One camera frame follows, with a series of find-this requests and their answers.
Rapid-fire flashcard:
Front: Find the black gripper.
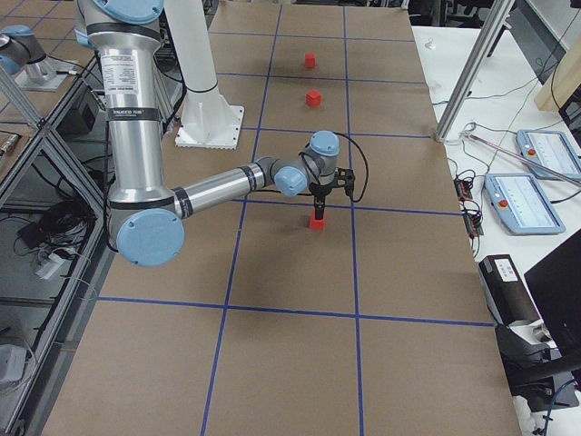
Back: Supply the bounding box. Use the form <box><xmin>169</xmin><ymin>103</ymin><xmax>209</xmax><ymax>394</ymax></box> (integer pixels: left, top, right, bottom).
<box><xmin>310</xmin><ymin>182</ymin><xmax>337</xmax><ymax>220</ymax></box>

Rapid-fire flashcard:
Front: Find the red cube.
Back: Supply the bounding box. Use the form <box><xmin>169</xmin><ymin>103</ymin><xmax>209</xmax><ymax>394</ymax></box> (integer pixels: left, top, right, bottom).
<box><xmin>309</xmin><ymin>214</ymin><xmax>326</xmax><ymax>232</ymax></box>

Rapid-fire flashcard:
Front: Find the red cube block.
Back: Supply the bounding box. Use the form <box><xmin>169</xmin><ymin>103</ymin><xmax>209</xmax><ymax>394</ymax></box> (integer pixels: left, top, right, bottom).
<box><xmin>305</xmin><ymin>89</ymin><xmax>322</xmax><ymax>108</ymax></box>
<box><xmin>304</xmin><ymin>52</ymin><xmax>317</xmax><ymax>69</ymax></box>

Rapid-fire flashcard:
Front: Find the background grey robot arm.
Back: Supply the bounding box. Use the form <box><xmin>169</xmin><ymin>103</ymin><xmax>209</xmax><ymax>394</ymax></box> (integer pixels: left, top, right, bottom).
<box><xmin>1</xmin><ymin>25</ymin><xmax>69</xmax><ymax>92</ymax></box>

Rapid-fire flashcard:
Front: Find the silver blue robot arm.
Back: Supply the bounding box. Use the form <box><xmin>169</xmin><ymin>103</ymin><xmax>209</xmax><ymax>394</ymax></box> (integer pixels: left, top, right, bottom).
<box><xmin>75</xmin><ymin>1</ymin><xmax>340</xmax><ymax>267</ymax></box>

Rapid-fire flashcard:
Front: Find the small circuit board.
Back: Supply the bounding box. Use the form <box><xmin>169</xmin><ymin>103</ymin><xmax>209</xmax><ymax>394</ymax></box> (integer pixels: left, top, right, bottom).
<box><xmin>454</xmin><ymin>177</ymin><xmax>473</xmax><ymax>202</ymax></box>

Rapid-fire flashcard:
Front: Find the near teach pendant tablet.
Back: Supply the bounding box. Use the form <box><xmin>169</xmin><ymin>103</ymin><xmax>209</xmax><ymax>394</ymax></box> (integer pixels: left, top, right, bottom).
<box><xmin>484</xmin><ymin>173</ymin><xmax>566</xmax><ymax>235</ymax></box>

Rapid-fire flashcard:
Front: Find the teach pendant tablet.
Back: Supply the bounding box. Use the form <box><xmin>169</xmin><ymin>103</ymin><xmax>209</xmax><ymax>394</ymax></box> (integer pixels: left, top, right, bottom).
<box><xmin>484</xmin><ymin>173</ymin><xmax>566</xmax><ymax>235</ymax></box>
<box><xmin>517</xmin><ymin>130</ymin><xmax>580</xmax><ymax>181</ymax></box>

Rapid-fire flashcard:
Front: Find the far teach pendant tablet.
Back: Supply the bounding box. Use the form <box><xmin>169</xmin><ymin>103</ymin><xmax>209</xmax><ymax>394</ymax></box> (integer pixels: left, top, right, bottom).
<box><xmin>517</xmin><ymin>130</ymin><xmax>580</xmax><ymax>181</ymax></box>

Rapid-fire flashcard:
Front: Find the black computer monitor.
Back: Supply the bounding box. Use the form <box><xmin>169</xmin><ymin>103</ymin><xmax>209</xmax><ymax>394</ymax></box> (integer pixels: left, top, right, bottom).
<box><xmin>496</xmin><ymin>233</ymin><xmax>580</xmax><ymax>411</ymax></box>

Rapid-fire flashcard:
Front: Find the white power strip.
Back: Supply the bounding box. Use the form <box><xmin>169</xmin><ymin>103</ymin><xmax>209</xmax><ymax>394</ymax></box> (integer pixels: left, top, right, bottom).
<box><xmin>34</xmin><ymin>253</ymin><xmax>64</xmax><ymax>280</ymax></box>

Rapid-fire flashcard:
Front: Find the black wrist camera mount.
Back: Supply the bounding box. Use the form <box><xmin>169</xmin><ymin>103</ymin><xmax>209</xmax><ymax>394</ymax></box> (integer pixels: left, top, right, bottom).
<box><xmin>335</xmin><ymin>168</ymin><xmax>356</xmax><ymax>200</ymax></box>

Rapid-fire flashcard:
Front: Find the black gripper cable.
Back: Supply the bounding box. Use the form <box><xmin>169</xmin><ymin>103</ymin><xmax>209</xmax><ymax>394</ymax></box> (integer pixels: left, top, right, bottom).
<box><xmin>333</xmin><ymin>133</ymin><xmax>369</xmax><ymax>203</ymax></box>

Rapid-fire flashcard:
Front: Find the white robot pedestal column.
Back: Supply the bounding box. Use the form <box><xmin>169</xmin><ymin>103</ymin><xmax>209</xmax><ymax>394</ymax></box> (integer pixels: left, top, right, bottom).
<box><xmin>163</xmin><ymin>0</ymin><xmax>244</xmax><ymax>150</ymax></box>

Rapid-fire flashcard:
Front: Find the aluminium frame table left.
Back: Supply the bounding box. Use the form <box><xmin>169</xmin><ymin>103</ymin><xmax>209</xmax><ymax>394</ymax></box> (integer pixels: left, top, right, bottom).
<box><xmin>1</xmin><ymin>55</ymin><xmax>116</xmax><ymax>435</ymax></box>

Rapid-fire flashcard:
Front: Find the aluminium frame post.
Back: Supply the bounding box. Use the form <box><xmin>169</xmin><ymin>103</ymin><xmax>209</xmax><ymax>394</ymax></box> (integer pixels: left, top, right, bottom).
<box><xmin>434</xmin><ymin>0</ymin><xmax>515</xmax><ymax>143</ymax></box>

